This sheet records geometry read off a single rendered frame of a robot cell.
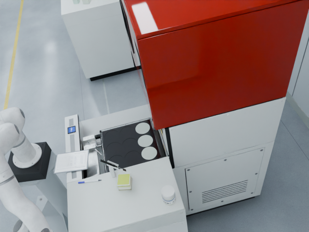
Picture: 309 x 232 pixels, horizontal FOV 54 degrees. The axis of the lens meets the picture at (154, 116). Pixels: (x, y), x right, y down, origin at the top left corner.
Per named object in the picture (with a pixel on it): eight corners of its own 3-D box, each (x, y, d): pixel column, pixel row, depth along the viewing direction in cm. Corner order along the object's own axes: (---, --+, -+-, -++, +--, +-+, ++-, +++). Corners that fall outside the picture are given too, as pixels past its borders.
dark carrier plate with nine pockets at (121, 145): (149, 119, 213) (149, 118, 213) (161, 159, 190) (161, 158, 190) (101, 131, 212) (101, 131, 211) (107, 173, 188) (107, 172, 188)
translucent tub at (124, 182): (132, 179, 175) (130, 172, 170) (132, 190, 170) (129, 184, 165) (120, 179, 176) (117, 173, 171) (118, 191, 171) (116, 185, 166)
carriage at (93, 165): (96, 138, 214) (94, 136, 212) (101, 182, 189) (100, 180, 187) (85, 141, 214) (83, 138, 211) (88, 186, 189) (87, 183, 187)
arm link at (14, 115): (4, 136, 191) (-15, 112, 172) (33, 124, 195) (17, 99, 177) (8, 151, 184) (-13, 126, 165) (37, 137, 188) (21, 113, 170)
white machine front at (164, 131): (148, 85, 248) (140, 44, 219) (174, 168, 193) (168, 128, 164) (144, 86, 248) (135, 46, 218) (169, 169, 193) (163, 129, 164)
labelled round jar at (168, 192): (174, 192, 166) (172, 183, 159) (177, 203, 162) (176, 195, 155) (161, 195, 166) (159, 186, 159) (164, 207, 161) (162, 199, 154)
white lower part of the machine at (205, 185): (223, 128, 313) (227, 66, 252) (259, 200, 257) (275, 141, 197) (157, 146, 309) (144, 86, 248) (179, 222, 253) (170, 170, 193)
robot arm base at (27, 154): (8, 167, 198) (-5, 152, 184) (20, 143, 210) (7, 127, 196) (36, 169, 196) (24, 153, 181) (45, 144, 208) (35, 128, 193)
